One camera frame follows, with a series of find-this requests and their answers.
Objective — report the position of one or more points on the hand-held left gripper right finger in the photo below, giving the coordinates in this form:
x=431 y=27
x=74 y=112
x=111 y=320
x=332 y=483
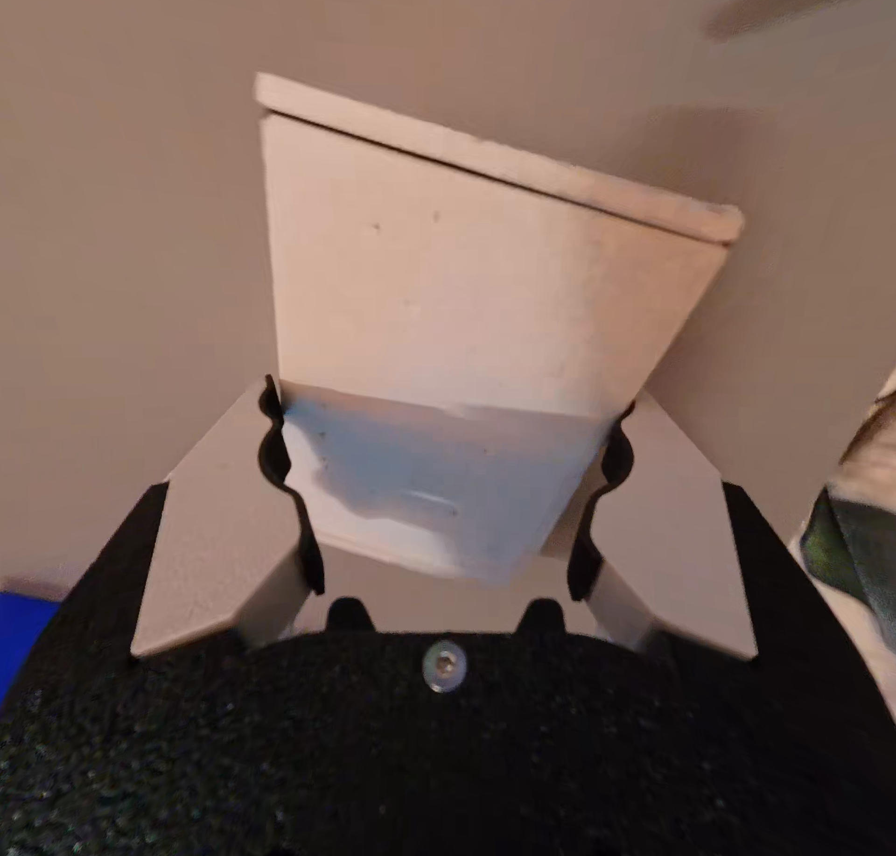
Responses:
x=672 y=541

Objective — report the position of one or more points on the white printed shirt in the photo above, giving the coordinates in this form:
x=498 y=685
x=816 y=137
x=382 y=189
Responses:
x=861 y=541

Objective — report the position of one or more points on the blue plastic bin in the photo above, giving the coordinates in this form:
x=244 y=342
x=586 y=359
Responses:
x=24 y=632

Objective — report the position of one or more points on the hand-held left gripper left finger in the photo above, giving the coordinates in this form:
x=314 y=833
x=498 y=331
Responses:
x=210 y=541

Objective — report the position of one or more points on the white cardboard mailer box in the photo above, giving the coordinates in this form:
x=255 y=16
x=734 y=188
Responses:
x=455 y=296

